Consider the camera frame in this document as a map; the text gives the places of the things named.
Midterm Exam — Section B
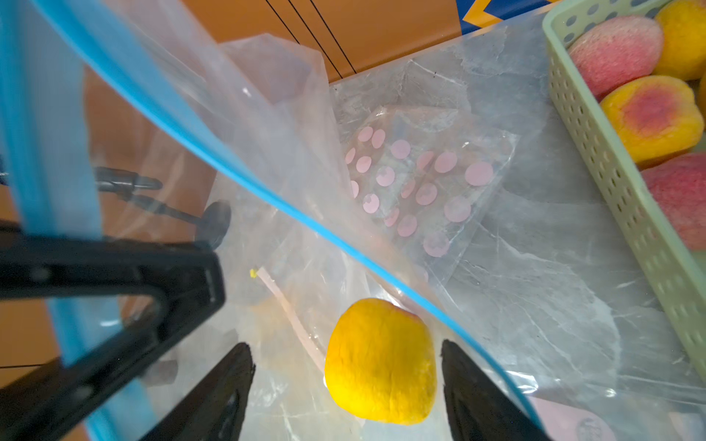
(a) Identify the pink peach basket centre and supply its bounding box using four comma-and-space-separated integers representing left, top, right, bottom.
568, 16, 665, 100

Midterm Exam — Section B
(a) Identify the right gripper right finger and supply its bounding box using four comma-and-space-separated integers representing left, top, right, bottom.
441, 340, 550, 441

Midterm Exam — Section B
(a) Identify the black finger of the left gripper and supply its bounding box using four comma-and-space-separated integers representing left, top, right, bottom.
1, 223, 225, 440

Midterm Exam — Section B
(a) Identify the clear blue-zipper zip bag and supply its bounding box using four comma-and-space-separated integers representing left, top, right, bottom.
0, 0, 553, 441

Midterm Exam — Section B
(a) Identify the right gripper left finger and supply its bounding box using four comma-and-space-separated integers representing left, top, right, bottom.
143, 342, 256, 440

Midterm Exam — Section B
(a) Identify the pink-dotted zip bag near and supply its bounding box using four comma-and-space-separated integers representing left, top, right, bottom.
523, 393, 706, 441

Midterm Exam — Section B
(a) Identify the pink-dotted zip bag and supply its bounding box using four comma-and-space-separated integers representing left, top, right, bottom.
344, 106, 520, 286
523, 393, 706, 441

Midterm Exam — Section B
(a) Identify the black microphone on stand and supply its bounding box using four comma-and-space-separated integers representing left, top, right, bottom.
94, 167, 232, 250

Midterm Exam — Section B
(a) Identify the orange topped yellow peach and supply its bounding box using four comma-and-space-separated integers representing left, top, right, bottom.
600, 75, 705, 168

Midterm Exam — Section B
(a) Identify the green plastic fruit basket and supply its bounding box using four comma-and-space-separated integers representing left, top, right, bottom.
542, 1, 705, 376

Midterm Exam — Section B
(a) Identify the pink-dotted zip bag far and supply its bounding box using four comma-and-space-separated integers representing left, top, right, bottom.
344, 106, 520, 286

